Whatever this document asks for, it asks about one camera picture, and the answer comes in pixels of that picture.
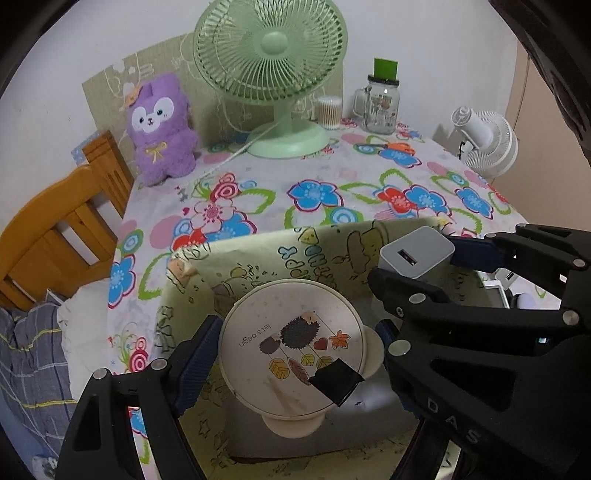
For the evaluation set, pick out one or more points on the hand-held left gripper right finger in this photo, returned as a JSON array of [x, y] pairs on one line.
[[384, 333]]

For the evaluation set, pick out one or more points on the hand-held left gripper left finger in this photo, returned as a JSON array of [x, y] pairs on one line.
[[199, 364]]

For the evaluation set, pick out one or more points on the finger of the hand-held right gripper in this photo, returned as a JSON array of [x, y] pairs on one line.
[[475, 254], [443, 332]]

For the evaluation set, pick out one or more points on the grey wall charger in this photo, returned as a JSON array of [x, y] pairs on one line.
[[418, 247]]

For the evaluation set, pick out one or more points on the white round hedgehog print box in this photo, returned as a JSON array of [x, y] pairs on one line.
[[277, 332]]

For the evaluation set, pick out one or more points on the yellow cartoon fabric storage basket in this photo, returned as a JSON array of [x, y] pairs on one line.
[[258, 258]]

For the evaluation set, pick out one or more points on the white small fan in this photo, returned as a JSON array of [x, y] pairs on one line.
[[491, 138]]

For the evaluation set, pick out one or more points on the white cloth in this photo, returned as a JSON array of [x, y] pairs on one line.
[[85, 332]]

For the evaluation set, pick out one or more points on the beige wooden door panel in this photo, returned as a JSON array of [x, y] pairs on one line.
[[545, 152]]

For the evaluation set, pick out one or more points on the blue plaid blanket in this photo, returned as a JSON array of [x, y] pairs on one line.
[[27, 360]]

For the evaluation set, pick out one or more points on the glass jar mug green lid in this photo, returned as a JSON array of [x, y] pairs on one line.
[[381, 108]]

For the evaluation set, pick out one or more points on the floral tablecloth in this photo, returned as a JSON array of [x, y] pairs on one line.
[[277, 184]]

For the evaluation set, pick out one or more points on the cotton swab container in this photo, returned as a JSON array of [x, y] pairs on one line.
[[330, 113]]

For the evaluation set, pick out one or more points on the dark curved object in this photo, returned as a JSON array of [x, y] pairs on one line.
[[563, 69]]

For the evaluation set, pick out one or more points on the purple plush toy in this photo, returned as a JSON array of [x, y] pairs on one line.
[[159, 134]]

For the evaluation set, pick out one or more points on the light blue paper sheet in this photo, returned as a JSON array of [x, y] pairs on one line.
[[82, 147]]

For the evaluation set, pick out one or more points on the beige cartoon print board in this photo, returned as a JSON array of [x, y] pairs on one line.
[[111, 87]]

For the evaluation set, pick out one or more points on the green desk fan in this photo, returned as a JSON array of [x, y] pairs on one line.
[[270, 46]]

